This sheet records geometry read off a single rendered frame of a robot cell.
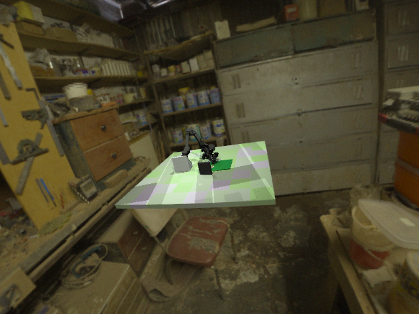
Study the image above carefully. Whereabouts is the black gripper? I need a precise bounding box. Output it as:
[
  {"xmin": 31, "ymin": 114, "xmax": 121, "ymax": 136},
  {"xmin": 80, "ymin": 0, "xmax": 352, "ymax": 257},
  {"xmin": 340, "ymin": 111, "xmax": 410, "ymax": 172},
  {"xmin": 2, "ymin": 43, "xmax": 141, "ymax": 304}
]
[{"xmin": 202, "ymin": 150, "xmax": 219, "ymax": 161}]

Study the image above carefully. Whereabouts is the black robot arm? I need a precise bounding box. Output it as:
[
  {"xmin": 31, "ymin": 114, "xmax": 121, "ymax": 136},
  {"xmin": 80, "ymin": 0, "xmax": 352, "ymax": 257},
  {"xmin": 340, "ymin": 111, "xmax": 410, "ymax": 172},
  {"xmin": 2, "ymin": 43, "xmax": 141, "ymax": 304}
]
[{"xmin": 181, "ymin": 128, "xmax": 215, "ymax": 157}]

